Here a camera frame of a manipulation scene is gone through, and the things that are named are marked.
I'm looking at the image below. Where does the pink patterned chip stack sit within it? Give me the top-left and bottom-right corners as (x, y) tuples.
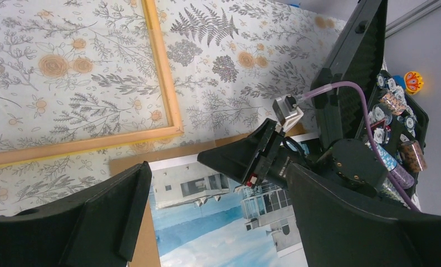
(378, 90), (406, 116)

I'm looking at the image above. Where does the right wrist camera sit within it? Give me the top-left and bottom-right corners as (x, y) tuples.
(272, 95), (304, 132)

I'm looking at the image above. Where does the blue white chip stack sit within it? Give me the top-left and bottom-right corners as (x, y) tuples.
(376, 144), (398, 172)

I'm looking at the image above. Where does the black poker chip case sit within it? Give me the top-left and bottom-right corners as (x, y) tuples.
(311, 1), (429, 206)

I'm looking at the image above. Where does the floral patterned table mat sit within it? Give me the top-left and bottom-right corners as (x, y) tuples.
(0, 1), (346, 216)

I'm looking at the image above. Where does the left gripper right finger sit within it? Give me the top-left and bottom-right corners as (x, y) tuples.
(286, 164), (441, 266)

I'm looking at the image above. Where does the yellow orange toy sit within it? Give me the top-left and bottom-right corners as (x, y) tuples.
(404, 71), (424, 95)

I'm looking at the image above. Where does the yellow wooden picture frame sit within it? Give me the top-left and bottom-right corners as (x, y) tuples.
(0, 1), (184, 167)

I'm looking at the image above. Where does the right aluminium corner post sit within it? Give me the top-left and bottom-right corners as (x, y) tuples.
(385, 0), (441, 38)

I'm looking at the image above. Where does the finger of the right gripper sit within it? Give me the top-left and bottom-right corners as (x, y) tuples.
(197, 118), (276, 186)

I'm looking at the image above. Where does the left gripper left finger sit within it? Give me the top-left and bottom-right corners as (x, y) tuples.
(0, 162), (152, 266)

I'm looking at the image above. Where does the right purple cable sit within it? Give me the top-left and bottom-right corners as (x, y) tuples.
(298, 81), (422, 212)

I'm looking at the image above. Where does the brown cardboard backing board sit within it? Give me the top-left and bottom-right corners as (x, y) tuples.
(109, 123), (308, 267)

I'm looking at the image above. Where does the purple chip stack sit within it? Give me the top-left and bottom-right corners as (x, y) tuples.
(389, 165), (415, 190)

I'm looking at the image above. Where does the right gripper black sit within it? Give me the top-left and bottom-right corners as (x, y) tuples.
(244, 119), (388, 197)

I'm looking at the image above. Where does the blue toy piece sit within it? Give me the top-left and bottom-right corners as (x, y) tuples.
(393, 75), (406, 90)

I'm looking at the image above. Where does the brown chip stack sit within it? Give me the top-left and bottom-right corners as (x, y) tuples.
(398, 140), (427, 172)

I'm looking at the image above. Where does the building and sky photo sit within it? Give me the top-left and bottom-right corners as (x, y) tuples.
(149, 155), (307, 266)

